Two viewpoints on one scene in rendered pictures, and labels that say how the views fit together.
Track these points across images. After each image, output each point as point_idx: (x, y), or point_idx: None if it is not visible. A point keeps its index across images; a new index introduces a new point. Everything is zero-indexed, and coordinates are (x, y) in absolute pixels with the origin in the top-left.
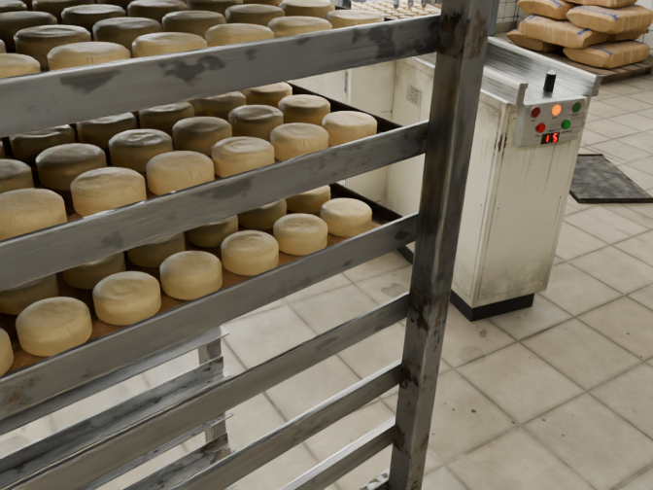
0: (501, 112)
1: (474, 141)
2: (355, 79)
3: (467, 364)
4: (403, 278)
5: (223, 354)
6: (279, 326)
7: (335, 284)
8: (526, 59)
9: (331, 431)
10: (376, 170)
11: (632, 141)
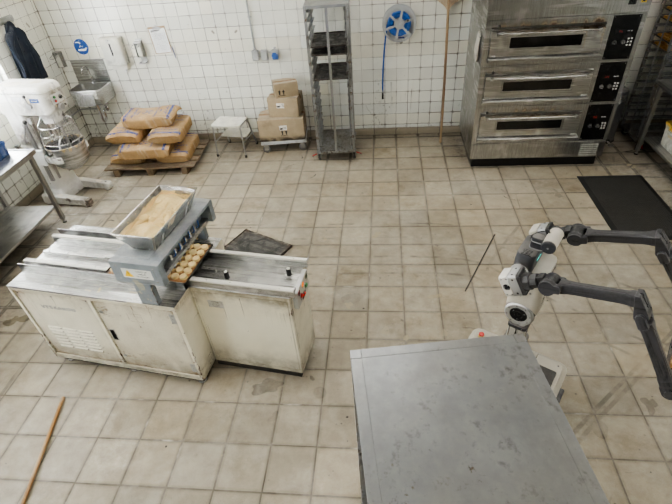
0: (287, 302)
1: (274, 315)
2: (179, 316)
3: (323, 398)
4: (253, 379)
5: (236, 497)
6: (238, 457)
7: (231, 411)
8: (259, 258)
9: (318, 479)
10: (203, 342)
11: (246, 208)
